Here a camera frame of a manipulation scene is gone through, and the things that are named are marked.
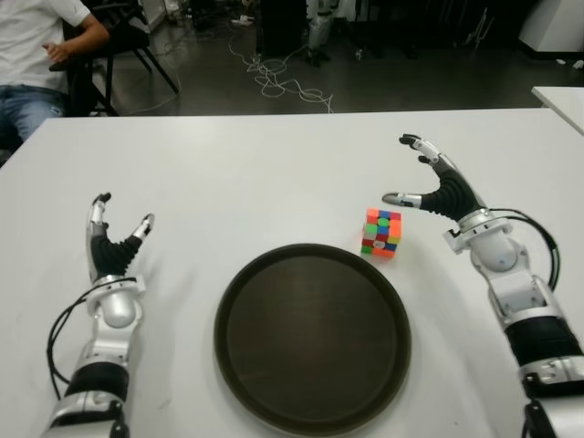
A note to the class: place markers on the white framed glass cabinet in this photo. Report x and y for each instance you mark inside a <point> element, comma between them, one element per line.
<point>153,13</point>

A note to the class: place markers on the white cabinet with black base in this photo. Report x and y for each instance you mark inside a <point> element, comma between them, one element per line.
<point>554,23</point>

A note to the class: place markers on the dark brown round plate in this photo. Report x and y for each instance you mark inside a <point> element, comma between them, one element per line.
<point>312,333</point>

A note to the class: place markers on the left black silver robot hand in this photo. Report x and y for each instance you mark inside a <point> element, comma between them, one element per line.
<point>109,255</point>

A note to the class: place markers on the seated person in white shirt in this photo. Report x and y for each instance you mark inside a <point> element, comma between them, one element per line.
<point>27,41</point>

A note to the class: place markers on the right silver black robot arm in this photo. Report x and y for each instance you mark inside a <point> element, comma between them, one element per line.
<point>497,255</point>

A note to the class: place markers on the white side table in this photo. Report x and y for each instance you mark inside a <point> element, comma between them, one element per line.
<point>563,102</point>

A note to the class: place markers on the folded metal stand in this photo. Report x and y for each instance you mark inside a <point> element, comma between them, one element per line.
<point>479,27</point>

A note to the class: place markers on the multicoloured Rubik's cube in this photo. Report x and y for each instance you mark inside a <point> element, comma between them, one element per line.
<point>383,220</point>

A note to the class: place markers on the black chair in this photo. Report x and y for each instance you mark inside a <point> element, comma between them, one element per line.
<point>128,38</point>

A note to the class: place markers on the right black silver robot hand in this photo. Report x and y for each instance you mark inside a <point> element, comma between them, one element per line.
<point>451,191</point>

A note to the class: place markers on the white scrap on floor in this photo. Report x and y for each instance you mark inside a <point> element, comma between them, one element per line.
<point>576,65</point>

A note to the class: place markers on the white power strip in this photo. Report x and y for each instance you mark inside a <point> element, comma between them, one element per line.
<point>242,20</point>

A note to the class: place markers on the silver humanoid robot legs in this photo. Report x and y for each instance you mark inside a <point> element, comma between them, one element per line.
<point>317,29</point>

